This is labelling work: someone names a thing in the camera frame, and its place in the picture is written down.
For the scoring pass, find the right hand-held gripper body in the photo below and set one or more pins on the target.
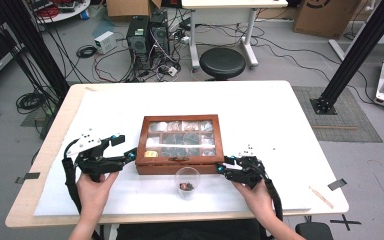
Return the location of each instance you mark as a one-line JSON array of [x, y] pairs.
[[248, 170]]

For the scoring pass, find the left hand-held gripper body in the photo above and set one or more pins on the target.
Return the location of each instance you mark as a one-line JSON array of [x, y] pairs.
[[95, 161]]

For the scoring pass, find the thin wooden stick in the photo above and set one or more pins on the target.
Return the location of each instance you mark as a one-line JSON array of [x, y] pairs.
[[321, 197]]

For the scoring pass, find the clear plastic cup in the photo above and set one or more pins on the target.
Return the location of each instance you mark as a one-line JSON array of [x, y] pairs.
[[187, 176]]

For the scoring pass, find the cardboard box with black logo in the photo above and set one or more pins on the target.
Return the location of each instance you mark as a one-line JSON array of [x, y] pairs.
[[326, 20]]

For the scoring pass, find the black metal frame post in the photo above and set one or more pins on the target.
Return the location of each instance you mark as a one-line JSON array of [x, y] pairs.
[[356, 50], [36, 43]]

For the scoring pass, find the white desk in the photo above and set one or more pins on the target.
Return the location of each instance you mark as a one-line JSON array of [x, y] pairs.
[[233, 4]]

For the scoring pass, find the black round stool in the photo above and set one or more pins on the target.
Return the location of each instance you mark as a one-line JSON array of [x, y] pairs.
[[222, 63]]

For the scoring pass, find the person's right hand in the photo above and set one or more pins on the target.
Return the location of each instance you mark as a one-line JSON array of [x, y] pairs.
[[260, 201]]

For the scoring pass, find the black chair seat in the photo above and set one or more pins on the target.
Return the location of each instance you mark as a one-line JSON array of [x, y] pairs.
[[313, 231]]

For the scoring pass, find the small brown packet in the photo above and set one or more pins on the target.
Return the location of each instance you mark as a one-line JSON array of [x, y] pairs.
[[186, 186]]

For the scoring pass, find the small white device box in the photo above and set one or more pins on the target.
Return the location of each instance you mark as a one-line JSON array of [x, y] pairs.
[[105, 41]]

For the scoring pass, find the black tape strip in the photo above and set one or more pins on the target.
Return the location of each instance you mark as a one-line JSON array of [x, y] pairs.
[[337, 184], [28, 177]]

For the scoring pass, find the black computer tower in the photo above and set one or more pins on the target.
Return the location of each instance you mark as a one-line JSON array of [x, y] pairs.
[[138, 40], [160, 36]]

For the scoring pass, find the white power adapter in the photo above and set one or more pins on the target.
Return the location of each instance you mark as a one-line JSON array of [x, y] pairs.
[[172, 71]]

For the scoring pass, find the plain cardboard box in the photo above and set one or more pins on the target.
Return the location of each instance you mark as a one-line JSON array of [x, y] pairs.
[[130, 7]]

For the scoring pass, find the wooden box with glass lid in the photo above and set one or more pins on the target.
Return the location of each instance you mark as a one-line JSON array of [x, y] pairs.
[[180, 160]]

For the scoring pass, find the person's left hand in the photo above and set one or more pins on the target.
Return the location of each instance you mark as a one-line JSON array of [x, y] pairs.
[[93, 196]]

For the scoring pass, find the grey floor mat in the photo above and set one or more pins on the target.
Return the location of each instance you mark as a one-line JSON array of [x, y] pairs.
[[353, 126]]

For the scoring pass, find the person's dark clothing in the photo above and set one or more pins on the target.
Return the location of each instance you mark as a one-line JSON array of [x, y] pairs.
[[186, 231]]

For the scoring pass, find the round white table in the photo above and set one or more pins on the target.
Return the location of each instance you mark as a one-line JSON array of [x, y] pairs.
[[70, 15]]

